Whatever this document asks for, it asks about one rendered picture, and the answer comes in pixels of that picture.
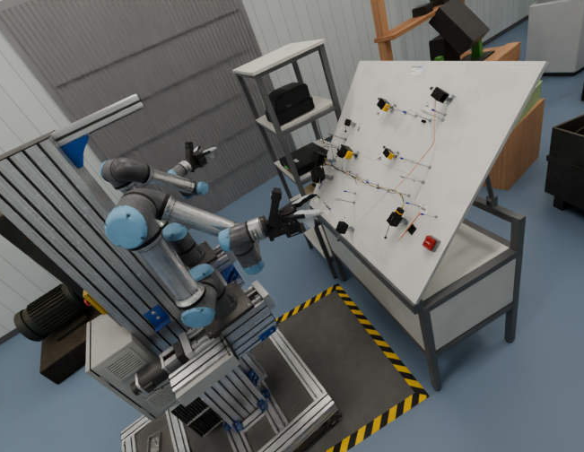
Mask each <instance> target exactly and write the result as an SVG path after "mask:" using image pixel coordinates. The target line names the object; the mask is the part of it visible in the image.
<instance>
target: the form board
mask: <svg viewBox="0 0 584 452"><path fill-rule="evenodd" d="M548 64H549V63H548V62H546V61H360V62H359V64H358V67H357V70H356V72H355V75H354V78H353V82H352V85H351V88H350V90H349V92H348V95H347V98H346V101H345V104H344V107H343V110H342V113H341V116H340V118H339V121H338V124H337V126H342V127H343V129H342V132H341V134H340V137H342V138H344V139H341V138H339V140H338V142H337V144H335V143H332V142H333V139H334V136H335V134H334V136H333V139H332V142H331V144H332V146H333V145H335V146H334V147H336V146H338V145H339V148H340V149H341V147H342V146H341V144H343V145H346V146H349V147H350V148H351V149H352V150H353V151H354V152H357V151H359V152H360V153H359V155H358V156H357V158H356V159H355V158H354V156H352V158H351V159H350V160H349V159H348V160H347V162H346V161H344V158H340V157H339V160H338V162H337V161H335V163H333V165H335V166H337V167H341V168H342V167H344V168H343V170H346V171H351V173H352V174H355V175H356V174H358V176H357V177H361V178H362V179H366V180H367V179H368V180H369V181H368V182H370V183H373V184H379V187H386V188H390V189H395V188H396V187H397V186H398V185H399V184H400V183H401V182H402V181H403V180H404V178H401V177H400V176H403V177H407V176H408V174H409V173H410V172H411V171H412V170H413V169H414V170H413V171H412V172H411V173H410V174H409V176H408V178H415V179H416V180H420V181H423V180H424V184H422V182H418V181H415V182H413V181H412V180H411V179H407V178H406V179H405V180H404V181H403V182H402V183H401V184H400V185H399V186H398V187H397V188H396V189H395V190H396V191H397V192H399V193H403V194H407V195H408V194H410V197H408V196H406V195H402V197H403V198H404V199H405V202H408V203H410V204H406V203H405V205H404V207H403V210H405V211H404V213H403V215H402V217H404V216H405V218H406V219H407V220H408V221H409V223H408V224H407V226H405V225H404V224H403V223H399V224H398V225H397V227H393V226H389V229H388V225H389V224H388V222H387V219H388V217H389V215H390V214H391V213H392V212H395V210H396V209H397V208H398V207H402V205H403V198H402V197H401V195H399V194H398V193H396V192H393V191H391V190H389V192H391V193H395V194H391V193H388V192H386V190H382V189H377V188H375V187H371V186H368V185H366V184H364V183H362V182H361V181H360V182H359V181H358V180H357V179H353V178H352V177H350V176H349V175H347V174H343V172H342V171H338V172H337V169H335V168H333V167H332V166H331V167H329V165H328V166H325V165H324V166H325V167H324V166H323V168H324V171H325V174H326V173H327V174H328V175H329V176H333V175H334V178H333V179H332V180H331V181H330V179H328V180H327V181H325V180H323V181H322V183H321V184H322V186H320V185H321V184H319V186H318V183H317V184H316V187H315V190H314V193H313V194H317V195H318V196H320V198H319V201H318V204H316V203H315V202H313V200H314V197H313V198H312V199H311V201H310V203H309V205H310V206H311V207H312V208H314V209H319V210H321V211H323V212H324V209H325V208H324V207H323V206H322V205H321V204H322V202H323V199H325V200H326V201H327V202H326V205H327V206H329V207H330V208H331V210H330V213H329V215H328V217H327V216H326V215H325V214H324V213H322V214H321V216H322V217H323V218H324V219H325V220H326V221H327V222H328V223H329V224H331V225H332V226H333V227H334V228H335V229H336V226H337V224H338V222H339V221H340V222H343V221H342V219H343V217H344V214H345V213H346V214H347V215H348V219H347V222H346V223H347V224H348V225H349V226H348V227H351V226H352V227H354V228H355V231H354V232H352V231H349V230H347V231H346V233H345V234H341V235H342V236H343V237H344V238H345V239H347V240H348V241H349V242H350V243H351V244H352V245H353V246H354V247H355V248H356V249H357V250H358V251H359V252H360V253H361V254H362V255H363V256H365V257H366V258H367V259H368V260H369V261H370V262H371V263H372V264H373V265H374V266H375V267H376V268H377V269H378V270H379V271H380V272H382V273H383V274H384V275H385V276H386V277H387V278H388V279H389V280H390V281H391V282H392V283H393V284H394V285H395V286H396V287H397V288H398V289H399V290H400V291H401V292H403V293H404V295H405V296H406V297H407V298H408V299H409V300H410V301H412V302H413V303H414V304H415V305H417V304H418V303H419V301H420V299H421V298H422V296H423V294H424V292H425V290H426V288H427V287H428V285H429V283H430V281H431V279H432V277H433V276H434V274H435V272H436V270H437V268H438V267H439V265H440V262H441V260H442V258H443V257H444V256H445V254H446V252H447V250H448V248H449V246H450V244H451V242H452V240H453V239H454V237H455V236H456V234H457V232H458V229H459V227H460V226H461V224H462V222H463V220H464V219H465V217H466V215H467V213H468V211H469V209H470V207H471V205H472V204H473V202H474V200H475V198H476V196H477V195H478V193H479V191H480V189H481V187H482V185H483V183H484V182H485V180H486V178H487V176H488V174H489V173H490V171H491V169H492V166H493V164H494V163H495V162H496V160H497V158H498V156H499V154H500V152H501V150H502V148H503V146H504V144H505V143H506V142H507V140H508V138H509V136H510V133H511V132H512V130H513V128H514V126H515V125H516V123H517V122H518V120H519V117H520V115H521V113H522V111H523V110H524V108H525V106H526V105H527V102H528V101H529V99H530V97H531V95H532V93H533V91H534V90H535V88H536V86H537V84H538V82H539V80H540V79H541V77H542V75H543V73H544V71H545V69H546V68H547V66H548ZM410 65H424V67H423V70H422V73H421V75H420V76H418V75H407V73H408V70H409V68H410ZM436 86H437V87H439V88H441V89H442V90H444V91H446V92H447V93H448V94H449V96H451V94H454V95H455V96H456V97H455V98H454V100H453V101H451V103H450V104H449V105H447V104H445V103H446V101H444V103H441V102H438V101H436V106H435V102H434V101H435V99H434V98H433V97H432V96H431V93H432V92H433V90H430V88H431V87H433V89H435V88H436ZM378 98H382V99H385V100H387V101H388V102H389V103H390V104H391V105H392V106H393V105H394V104H396V105H397V106H396V109H399V110H402V111H403V110H404V111H407V113H410V114H412V115H417V114H416V113H418V115H419V116H421V117H425V118H428V119H430V118H431V123H429V121H428V120H426V119H423V118H421V117H413V116H410V115H408V114H406V115H405V113H403V112H400V111H398V110H395V109H394V111H393V112H392V113H391V112H390V109H389V110H388V112H386V111H384V110H382V112H381V115H380V118H375V114H376V112H377V109H380V108H379V107H378V106H377V103H378V102H379V101H378ZM426 101H431V102H434V104H433V106H432V109H435V110H436V111H439V112H440V113H442V114H445V113H446V114H447V116H445V117H444V116H443V115H441V114H440V113H437V112H435V116H436V117H440V118H445V120H444V121H443V122H441V119H438V118H435V141H434V117H433V116H430V115H427V114H425V113H426V112H425V113H422V111H421V110H420V109H422V110H423V108H424V106H425V104H426ZM409 109H410V110H412V111H414V112H416V113H414V112H412V111H410V110H409ZM346 119H350V120H352V122H354V123H356V126H355V127H354V126H346V132H345V131H344V130H345V124H344V122H345V120H346ZM422 119H423V120H426V123H423V122H421V121H422ZM359 124H361V125H363V127H362V130H361V133H358V132H356V130H357V127H358V125H359ZM336 129H337V127H336ZM335 133H336V130H335ZM345 138H346V140H345ZM433 141H434V143H433ZM432 144H433V145H432ZM383 146H386V148H389V149H391V151H392V152H397V151H399V152H400V153H399V155H398V156H397V157H398V158H396V159H395V160H393V158H392V160H389V159H388V158H386V157H385V155H384V158H383V160H382V163H379V162H377V161H376V159H377V158H378V155H379V152H380V153H383V152H384V149H383ZM334 147H332V148H331V145H330V147H329V149H328V152H327V159H330V160H333V155H334V158H335V157H336V154H337V152H338V150H337V149H336V148H334ZM386 148H385V149H386ZM430 148H431V149H430ZM340 149H339V150H340ZM429 149H430V150H429ZM332 150H333V152H332ZM428 150H429V151H428ZM427 151H428V152H427ZM425 153H426V154H425ZM424 154H425V155H424ZM423 156H424V157H423ZM400 157H401V158H404V159H407V160H410V161H414V162H419V161H420V160H421V161H420V162H419V163H420V164H423V165H426V166H430V165H431V168H430V169H428V168H427V167H424V166H422V165H418V164H417V166H416V164H415V163H412V162H410V161H406V160H403V161H405V162H403V161H402V160H400V159H399V158H400ZM415 166H416V167H415ZM414 167H415V168H414ZM341 168H339V169H340V170H341ZM339 172H342V173H339ZM352 174H350V175H352ZM355 175H353V176H355ZM355 180H356V182H355ZM356 183H357V185H358V186H357V185H356ZM319 188H320V189H319ZM344 191H348V192H352V193H356V195H355V194H352V193H348V192H344ZM337 198H340V199H337ZM334 199H335V200H334ZM341 199H343V200H345V201H350V202H355V204H353V203H349V202H345V201H342V200H341ZM336 200H340V201H336ZM423 203H424V204H426V205H427V206H429V207H430V210H429V212H428V213H427V214H429V215H432V216H435V215H437V216H438V218H437V219H435V218H434V217H431V216H427V215H426V217H423V216H422V215H419V216H418V217H417V215H418V212H419V210H420V208H421V206H422V204H423ZM412 204H420V205H421V206H420V207H418V206H417V205H412ZM416 217H417V218H416ZM415 218H416V220H415V221H414V219H415ZM412 222H414V223H413V225H414V226H415V228H416V231H415V232H414V234H413V235H411V234H410V233H409V231H408V230H407V228H408V227H409V226H410V224H411V223H412ZM387 230H388V234H387ZM405 231H406V233H405ZM404 233H405V234H404ZM386 234H387V238H386V239H384V237H385V236H386ZM403 234H404V236H403V237H402V238H401V236H402V235H403ZM427 235H428V236H429V235H432V236H433V237H435V238H437V239H439V240H440V241H441V243H440V244H439V246H438V248H437V250H436V252H432V251H430V250H429V249H427V248H425V247H424V246H422V244H423V242H424V240H425V238H426V236H427ZM400 238H401V239H400ZM399 239H400V240H399ZM398 240H399V241H398Z"/></svg>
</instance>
